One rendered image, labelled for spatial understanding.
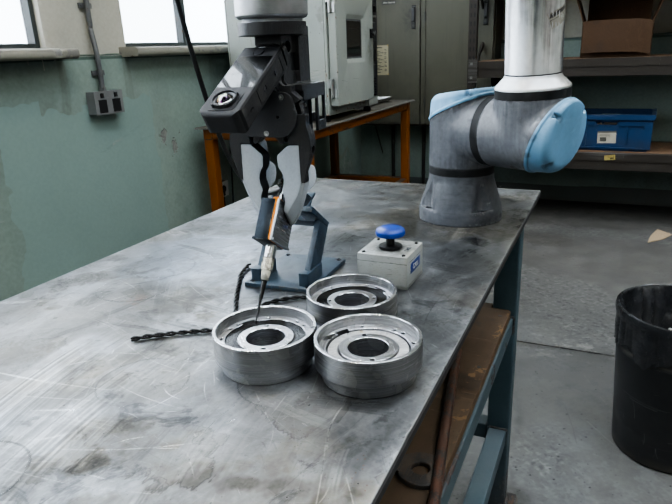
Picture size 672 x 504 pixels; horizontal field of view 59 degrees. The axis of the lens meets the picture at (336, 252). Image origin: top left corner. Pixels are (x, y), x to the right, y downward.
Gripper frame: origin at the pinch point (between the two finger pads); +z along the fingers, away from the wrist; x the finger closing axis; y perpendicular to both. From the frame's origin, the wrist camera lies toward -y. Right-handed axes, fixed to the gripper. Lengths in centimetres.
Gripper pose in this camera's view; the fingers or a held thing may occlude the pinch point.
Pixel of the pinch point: (276, 214)
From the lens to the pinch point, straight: 66.3
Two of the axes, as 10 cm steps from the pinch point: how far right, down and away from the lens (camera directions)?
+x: -9.3, -0.9, 3.6
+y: 3.7, -3.1, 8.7
